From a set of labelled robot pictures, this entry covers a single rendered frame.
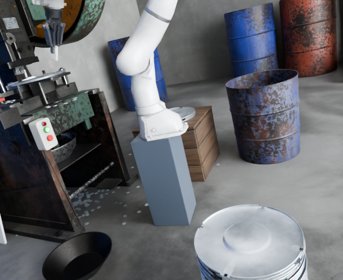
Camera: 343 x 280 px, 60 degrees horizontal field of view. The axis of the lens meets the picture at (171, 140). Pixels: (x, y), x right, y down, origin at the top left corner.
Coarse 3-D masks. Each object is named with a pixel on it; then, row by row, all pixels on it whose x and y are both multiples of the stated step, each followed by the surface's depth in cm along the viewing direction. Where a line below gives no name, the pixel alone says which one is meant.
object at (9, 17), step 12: (0, 0) 148; (12, 0) 149; (0, 12) 144; (12, 12) 149; (12, 24) 149; (12, 36) 147; (24, 36) 155; (0, 48) 148; (12, 48) 148; (24, 48) 151; (0, 60) 151; (12, 60) 148
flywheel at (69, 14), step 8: (64, 0) 172; (72, 0) 170; (80, 0) 164; (64, 8) 175; (72, 8) 168; (80, 8) 167; (64, 16) 177; (72, 16) 171; (40, 24) 187; (72, 24) 173; (40, 32) 186; (64, 32) 178
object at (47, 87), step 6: (66, 72) 152; (48, 78) 143; (54, 78) 144; (24, 84) 152; (30, 84) 153; (36, 84) 151; (42, 84) 152; (48, 84) 155; (36, 90) 153; (42, 90) 152; (48, 90) 155; (54, 90) 159; (42, 96) 153; (48, 96) 155; (54, 96) 159; (48, 102) 155
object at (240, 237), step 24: (216, 216) 93; (240, 216) 91; (264, 216) 88; (288, 216) 86; (216, 240) 83; (240, 240) 80; (264, 240) 79; (288, 240) 78; (216, 264) 75; (240, 264) 74; (264, 264) 72; (288, 264) 70
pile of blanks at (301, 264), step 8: (304, 240) 77; (304, 248) 75; (304, 256) 76; (200, 264) 79; (296, 264) 71; (304, 264) 76; (208, 272) 77; (288, 272) 70; (296, 272) 73; (304, 272) 75
